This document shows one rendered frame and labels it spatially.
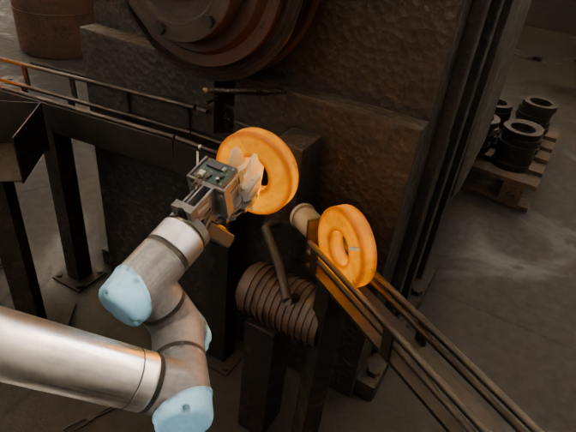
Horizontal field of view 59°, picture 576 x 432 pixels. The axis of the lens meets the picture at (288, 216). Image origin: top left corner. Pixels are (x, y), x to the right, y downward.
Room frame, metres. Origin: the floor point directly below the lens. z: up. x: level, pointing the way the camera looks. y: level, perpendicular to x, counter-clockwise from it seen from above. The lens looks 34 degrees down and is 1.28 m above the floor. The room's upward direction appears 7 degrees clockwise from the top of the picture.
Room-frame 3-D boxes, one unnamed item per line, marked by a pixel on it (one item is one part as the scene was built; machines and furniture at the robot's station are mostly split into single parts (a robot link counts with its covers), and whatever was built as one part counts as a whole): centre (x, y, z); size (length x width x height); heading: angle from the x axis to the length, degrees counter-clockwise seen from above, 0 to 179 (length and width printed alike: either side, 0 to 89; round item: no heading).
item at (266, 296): (0.83, -0.02, 0.27); 0.22 x 0.13 x 0.53; 64
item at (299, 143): (1.01, 0.00, 0.68); 0.11 x 0.08 x 0.24; 154
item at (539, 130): (2.78, -0.82, 0.22); 1.20 x 0.81 x 0.44; 62
